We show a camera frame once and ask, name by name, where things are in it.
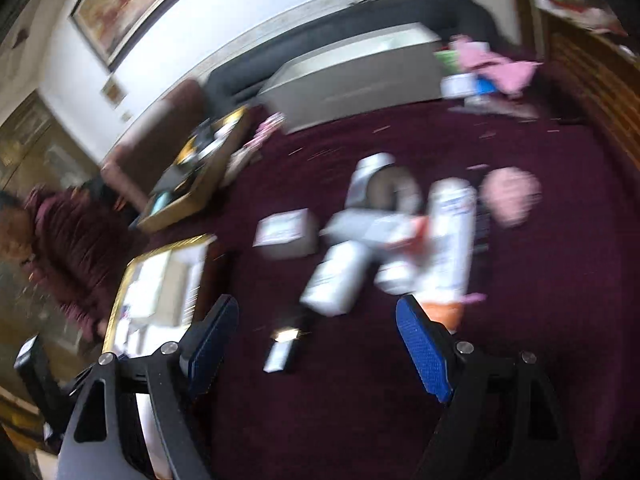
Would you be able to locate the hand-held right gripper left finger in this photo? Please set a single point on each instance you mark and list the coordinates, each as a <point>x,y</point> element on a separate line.
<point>215,340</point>

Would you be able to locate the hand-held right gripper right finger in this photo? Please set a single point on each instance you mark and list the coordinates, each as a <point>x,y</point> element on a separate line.
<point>425,350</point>

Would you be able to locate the gold rimmed white tray box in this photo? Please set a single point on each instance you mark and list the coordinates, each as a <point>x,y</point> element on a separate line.
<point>160,280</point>

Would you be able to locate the white labelled bottle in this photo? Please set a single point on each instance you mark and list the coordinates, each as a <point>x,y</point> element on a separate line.
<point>335,275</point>

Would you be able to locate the pink round puff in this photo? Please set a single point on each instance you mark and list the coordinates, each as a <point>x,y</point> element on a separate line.
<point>512,195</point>

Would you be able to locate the small black white item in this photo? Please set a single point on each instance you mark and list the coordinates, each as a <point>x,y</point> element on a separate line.
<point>282,350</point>

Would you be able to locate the white round jar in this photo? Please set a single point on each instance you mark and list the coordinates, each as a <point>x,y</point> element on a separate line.
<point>395,277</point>

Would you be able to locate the white tube with orange cap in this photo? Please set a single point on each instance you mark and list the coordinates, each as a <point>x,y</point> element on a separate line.
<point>450,240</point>

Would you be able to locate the small white grey box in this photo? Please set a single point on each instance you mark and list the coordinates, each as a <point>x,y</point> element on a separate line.
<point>285,235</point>

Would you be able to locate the long white carton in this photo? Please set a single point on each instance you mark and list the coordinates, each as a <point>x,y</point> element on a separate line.
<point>370,227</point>

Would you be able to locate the grey tape roll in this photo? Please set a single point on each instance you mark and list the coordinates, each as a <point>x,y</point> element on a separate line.
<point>400,190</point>

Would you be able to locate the short white tube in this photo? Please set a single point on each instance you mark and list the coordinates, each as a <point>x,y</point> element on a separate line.
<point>367,180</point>

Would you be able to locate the gold cardboard box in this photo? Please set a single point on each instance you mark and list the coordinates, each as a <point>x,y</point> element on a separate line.
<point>200,160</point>

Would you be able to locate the brown armchair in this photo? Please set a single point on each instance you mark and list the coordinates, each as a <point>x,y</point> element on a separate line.
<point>160,130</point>

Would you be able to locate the pink small toy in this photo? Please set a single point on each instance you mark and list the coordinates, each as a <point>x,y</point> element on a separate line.
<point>270,127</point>

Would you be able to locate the small white container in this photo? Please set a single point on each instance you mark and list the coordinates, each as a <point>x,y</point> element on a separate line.
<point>457,85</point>

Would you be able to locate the large grey white box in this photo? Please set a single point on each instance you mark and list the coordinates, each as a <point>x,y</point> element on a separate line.
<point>350,80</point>

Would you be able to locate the pink cloth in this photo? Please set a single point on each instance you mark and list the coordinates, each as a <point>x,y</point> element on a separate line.
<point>495,67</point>

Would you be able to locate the wooden cabinet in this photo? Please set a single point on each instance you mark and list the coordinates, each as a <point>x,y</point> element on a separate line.
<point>590,75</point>

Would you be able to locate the black sofa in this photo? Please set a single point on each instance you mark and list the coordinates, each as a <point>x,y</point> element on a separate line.
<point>350,20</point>

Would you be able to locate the small yellow wall picture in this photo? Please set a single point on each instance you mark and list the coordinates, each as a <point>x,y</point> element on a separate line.
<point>112,92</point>

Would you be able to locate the framed wall painting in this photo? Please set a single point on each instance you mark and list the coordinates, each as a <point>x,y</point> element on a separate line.
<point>135,0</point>

